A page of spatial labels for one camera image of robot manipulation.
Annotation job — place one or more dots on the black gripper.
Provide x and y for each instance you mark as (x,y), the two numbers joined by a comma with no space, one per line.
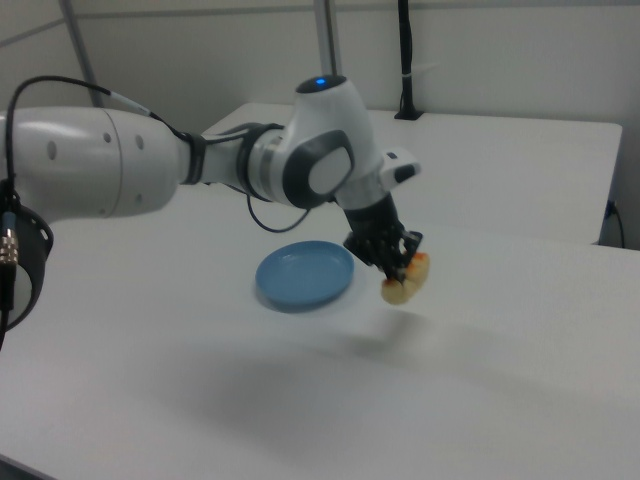
(372,220)

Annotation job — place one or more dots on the blue round plate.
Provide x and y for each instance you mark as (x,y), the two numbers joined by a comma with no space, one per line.
(300,275)

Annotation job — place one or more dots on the grey metal partition post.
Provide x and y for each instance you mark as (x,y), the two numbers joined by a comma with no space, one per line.
(82,50)
(330,35)

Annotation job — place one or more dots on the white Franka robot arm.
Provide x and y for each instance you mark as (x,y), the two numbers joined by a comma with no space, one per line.
(90,160)

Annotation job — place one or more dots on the black camera stand pole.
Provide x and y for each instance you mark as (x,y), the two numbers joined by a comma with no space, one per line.
(407,60)

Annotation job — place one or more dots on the orange glazed bread roll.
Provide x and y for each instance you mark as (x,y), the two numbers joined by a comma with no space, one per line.
(406,292)

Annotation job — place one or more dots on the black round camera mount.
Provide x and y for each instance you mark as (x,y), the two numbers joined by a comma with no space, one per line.
(35,260)

